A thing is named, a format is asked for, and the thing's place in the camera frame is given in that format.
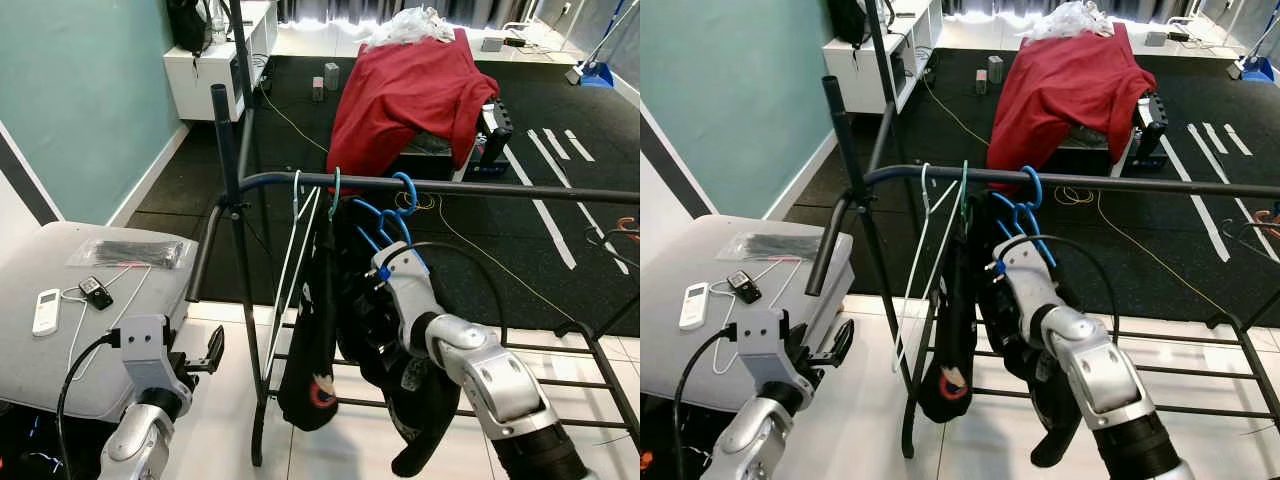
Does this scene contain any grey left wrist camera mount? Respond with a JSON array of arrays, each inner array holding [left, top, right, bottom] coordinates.
[[120, 315, 193, 396], [735, 308, 804, 391]]

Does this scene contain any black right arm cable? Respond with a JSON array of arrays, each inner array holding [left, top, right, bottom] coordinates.
[[403, 238, 511, 343], [1000, 233, 1122, 347]]

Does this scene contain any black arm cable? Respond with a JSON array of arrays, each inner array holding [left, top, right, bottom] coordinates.
[[56, 333, 123, 480], [403, 238, 511, 343], [1000, 233, 1122, 347], [671, 324, 739, 480]]

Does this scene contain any grey upholstered ottoman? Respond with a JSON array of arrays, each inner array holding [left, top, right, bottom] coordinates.
[[0, 221, 201, 423], [640, 214, 857, 413]]

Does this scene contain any thin white cable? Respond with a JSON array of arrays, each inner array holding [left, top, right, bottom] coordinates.
[[700, 257, 803, 377], [60, 264, 153, 383]]

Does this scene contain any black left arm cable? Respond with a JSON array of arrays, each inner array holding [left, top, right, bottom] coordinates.
[[671, 324, 739, 480], [56, 333, 123, 480]]

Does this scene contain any white shelf unit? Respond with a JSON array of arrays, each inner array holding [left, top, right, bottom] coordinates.
[[822, 0, 944, 115], [164, 0, 279, 123]]

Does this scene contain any clear crumpled plastic sheet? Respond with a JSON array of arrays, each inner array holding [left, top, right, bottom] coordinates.
[[1025, 0, 1117, 42], [364, 5, 457, 50]]

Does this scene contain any red cloth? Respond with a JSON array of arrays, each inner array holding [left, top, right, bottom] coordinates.
[[985, 22, 1159, 191], [326, 28, 500, 183]]

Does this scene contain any black backpack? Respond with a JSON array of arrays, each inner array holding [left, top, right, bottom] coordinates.
[[827, 0, 872, 50], [166, 0, 214, 57]]

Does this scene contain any blue clothes hanger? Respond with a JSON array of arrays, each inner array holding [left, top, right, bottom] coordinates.
[[350, 171, 421, 273], [990, 164, 1057, 271]]

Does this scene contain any black exercise machine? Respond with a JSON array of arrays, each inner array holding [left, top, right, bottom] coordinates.
[[400, 95, 517, 183], [1060, 90, 1172, 177]]

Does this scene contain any white remote control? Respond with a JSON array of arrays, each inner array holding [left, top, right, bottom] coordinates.
[[32, 288, 64, 337], [678, 282, 710, 332]]

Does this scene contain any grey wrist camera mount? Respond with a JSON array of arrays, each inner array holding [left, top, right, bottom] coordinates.
[[735, 308, 804, 391], [993, 236, 1064, 324], [372, 243, 443, 336], [120, 315, 193, 396]]

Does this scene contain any wire rack with coloured hangers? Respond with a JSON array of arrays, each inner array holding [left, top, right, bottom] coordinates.
[[585, 214, 641, 273], [1220, 204, 1280, 267]]

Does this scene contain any bag of black cable ties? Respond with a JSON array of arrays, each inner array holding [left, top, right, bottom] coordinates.
[[67, 237, 190, 270], [717, 231, 832, 264]]

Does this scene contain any white clothes hanger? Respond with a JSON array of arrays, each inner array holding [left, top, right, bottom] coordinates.
[[263, 170, 323, 377], [892, 163, 964, 374]]

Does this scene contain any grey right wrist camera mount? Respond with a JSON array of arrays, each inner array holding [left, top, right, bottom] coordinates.
[[372, 243, 443, 336], [993, 236, 1064, 324]]

